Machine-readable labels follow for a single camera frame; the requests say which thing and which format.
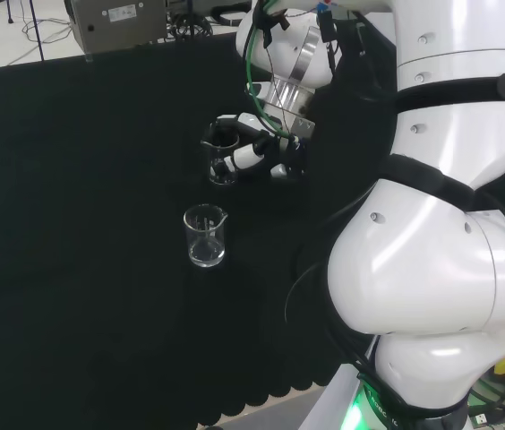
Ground black bench cloth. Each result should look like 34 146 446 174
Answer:
0 30 505 430

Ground grey metal box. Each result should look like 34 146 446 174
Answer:
64 0 169 56

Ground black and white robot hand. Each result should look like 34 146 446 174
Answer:
207 112 312 183

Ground green cable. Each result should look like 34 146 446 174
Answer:
244 0 301 141

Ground clear glass beaker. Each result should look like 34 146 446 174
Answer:
183 202 229 269
200 131 242 186

